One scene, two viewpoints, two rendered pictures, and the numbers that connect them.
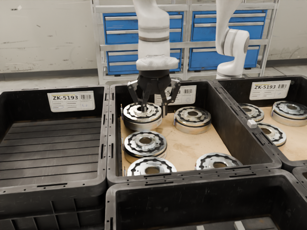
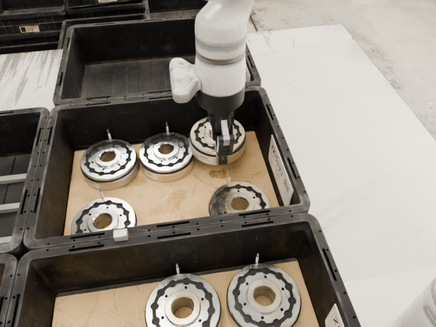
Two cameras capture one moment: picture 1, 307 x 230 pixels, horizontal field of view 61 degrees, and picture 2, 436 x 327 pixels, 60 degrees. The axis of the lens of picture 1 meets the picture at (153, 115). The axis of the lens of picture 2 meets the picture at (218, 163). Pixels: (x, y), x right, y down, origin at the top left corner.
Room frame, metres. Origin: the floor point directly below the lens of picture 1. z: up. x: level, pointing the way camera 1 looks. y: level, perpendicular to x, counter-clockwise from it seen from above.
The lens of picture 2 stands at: (0.58, -0.48, 1.37)
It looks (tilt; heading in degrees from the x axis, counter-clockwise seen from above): 48 degrees down; 88
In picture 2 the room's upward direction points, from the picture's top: straight up
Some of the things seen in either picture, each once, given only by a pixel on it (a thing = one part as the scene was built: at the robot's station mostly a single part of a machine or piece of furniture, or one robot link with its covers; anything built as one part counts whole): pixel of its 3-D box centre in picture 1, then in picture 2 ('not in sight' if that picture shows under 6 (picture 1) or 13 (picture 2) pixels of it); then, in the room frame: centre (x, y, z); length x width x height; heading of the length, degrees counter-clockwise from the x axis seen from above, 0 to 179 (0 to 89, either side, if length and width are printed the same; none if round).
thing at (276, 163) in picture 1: (174, 119); (167, 156); (0.51, -0.05, 0.92); 0.40 x 0.30 x 0.02; 7
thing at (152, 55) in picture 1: (155, 49); (207, 65); (0.58, 0.00, 1.06); 0.11 x 0.09 x 0.06; 7
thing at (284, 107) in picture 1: (291, 107); not in sight; (0.67, -0.41, 0.86); 0.05 x 0.05 x 0.01
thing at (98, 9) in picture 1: (187, 7); not in sight; (2.49, -0.31, 0.91); 1.70 x 0.10 x 0.05; 98
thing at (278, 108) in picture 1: (291, 109); not in sight; (0.67, -0.41, 0.86); 0.10 x 0.10 x 0.01
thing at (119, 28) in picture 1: (144, 44); not in sight; (2.41, 0.08, 0.60); 0.72 x 0.03 x 0.56; 98
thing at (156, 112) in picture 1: (142, 111); (217, 134); (0.60, 0.03, 0.89); 0.10 x 0.10 x 0.01
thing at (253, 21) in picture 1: (226, 41); not in sight; (2.52, -0.71, 0.60); 0.72 x 0.03 x 0.56; 98
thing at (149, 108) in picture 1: (142, 109); (217, 132); (0.60, 0.03, 0.90); 0.05 x 0.05 x 0.01
